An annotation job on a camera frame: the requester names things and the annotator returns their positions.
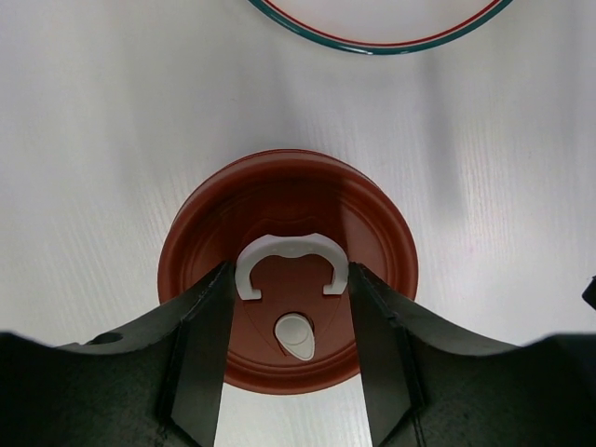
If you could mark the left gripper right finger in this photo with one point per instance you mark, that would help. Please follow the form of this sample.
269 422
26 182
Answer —
429 382

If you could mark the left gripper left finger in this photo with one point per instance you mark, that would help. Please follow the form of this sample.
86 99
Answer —
155 381

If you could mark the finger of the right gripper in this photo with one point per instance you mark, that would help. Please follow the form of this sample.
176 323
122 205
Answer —
589 294

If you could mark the red lunch box lid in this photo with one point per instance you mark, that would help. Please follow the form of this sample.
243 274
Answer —
295 339

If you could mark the white patterned plate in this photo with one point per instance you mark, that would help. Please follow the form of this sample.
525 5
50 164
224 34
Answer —
381 27

